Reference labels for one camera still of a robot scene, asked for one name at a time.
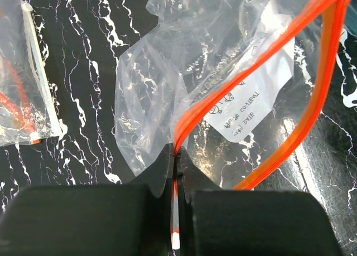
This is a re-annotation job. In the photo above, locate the teal transparent plastic container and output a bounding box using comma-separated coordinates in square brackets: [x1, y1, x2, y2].
[345, 0, 357, 37]

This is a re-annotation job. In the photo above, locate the clear zip bag orange zipper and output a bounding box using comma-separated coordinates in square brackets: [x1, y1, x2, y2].
[114, 0, 351, 254]

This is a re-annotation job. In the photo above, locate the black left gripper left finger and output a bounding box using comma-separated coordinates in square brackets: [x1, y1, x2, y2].
[1, 144, 175, 255]

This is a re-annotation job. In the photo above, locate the clear bag with round stickers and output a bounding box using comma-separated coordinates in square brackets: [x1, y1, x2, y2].
[1, 0, 62, 146]

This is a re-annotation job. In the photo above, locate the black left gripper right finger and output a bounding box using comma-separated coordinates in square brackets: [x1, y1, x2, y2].
[176, 148, 342, 255]

